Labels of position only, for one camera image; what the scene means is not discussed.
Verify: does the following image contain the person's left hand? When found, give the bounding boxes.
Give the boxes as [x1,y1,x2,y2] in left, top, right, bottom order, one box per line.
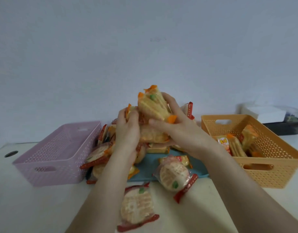
[116,107,141,158]

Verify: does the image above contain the person's right hand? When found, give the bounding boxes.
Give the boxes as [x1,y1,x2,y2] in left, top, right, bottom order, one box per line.
[149,92,220,161]

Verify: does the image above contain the small cracker packet orange edge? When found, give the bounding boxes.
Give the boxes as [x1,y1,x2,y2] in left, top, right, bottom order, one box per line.
[125,103,140,122]

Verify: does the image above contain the rectangular cracker packet orange ends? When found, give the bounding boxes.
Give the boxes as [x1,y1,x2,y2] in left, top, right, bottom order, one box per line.
[248,143,265,158]
[137,85,178,124]
[241,124,259,151]
[227,133,248,157]

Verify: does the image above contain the person's left forearm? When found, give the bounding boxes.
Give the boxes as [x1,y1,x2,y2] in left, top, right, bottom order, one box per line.
[65,151,137,233]

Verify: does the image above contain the person's right forearm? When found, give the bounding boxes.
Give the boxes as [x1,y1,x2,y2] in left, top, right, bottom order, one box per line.
[200,143,298,233]

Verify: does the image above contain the pile of snack packets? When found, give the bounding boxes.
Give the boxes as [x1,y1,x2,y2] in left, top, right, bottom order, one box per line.
[80,102,199,185]

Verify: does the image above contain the blue plastic tray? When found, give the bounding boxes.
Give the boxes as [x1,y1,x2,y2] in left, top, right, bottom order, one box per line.
[126,149,210,182]

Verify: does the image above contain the round rice cracker packet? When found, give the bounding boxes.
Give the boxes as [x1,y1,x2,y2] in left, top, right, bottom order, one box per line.
[117,183,160,232]
[153,155,199,204]

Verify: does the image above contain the rectangular cracker packet orange label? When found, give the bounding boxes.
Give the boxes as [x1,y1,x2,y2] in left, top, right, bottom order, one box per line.
[217,135,233,155]

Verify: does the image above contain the pink perforated plastic basket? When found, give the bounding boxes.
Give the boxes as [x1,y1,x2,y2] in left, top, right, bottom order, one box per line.
[12,121,102,188]

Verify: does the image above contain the orange perforated plastic basket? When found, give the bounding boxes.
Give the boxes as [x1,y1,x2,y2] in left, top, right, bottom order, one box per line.
[201,114,298,189]

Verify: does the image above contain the black plastic container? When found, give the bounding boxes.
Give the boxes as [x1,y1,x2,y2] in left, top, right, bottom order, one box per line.
[262,116,298,137]

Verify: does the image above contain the clear plastic container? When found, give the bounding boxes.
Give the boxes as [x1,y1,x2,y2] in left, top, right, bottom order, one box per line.
[238,101,298,120]

